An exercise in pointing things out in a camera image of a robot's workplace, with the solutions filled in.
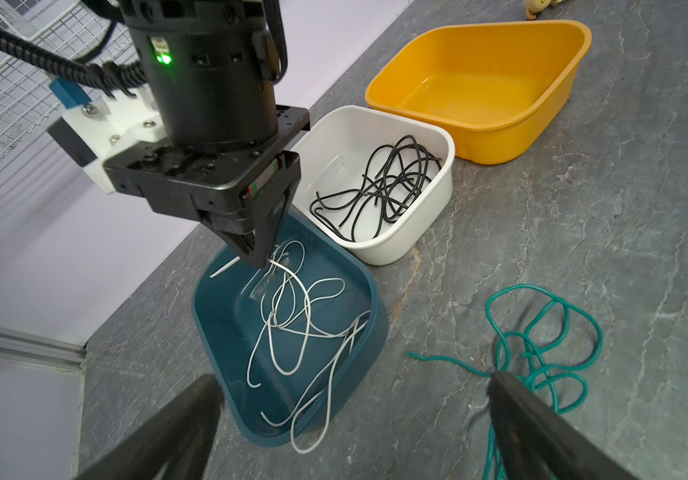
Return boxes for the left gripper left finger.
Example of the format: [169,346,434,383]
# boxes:
[78,374,224,479]

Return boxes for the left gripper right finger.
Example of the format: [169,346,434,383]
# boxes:
[488,371,635,480]

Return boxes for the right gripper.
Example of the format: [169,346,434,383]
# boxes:
[103,105,310,268]

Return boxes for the black cable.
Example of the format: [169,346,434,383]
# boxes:
[309,179,381,242]
[319,134,444,241]
[331,137,441,226]

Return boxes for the cable pile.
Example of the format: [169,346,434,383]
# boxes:
[406,284,604,480]

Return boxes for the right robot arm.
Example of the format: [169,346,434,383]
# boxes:
[0,1,310,269]

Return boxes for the teal plastic bin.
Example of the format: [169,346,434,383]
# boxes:
[192,213,388,452]

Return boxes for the white plastic bin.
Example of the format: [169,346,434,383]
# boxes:
[292,106,455,266]

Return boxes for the yellow plastic bin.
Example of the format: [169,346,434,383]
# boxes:
[365,20,592,165]

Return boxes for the yellow wooden toy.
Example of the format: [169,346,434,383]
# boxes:
[522,0,564,20]

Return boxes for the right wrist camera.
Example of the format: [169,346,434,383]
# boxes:
[47,79,167,194]

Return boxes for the long white wire basket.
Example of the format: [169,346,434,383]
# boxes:
[0,1,136,165]

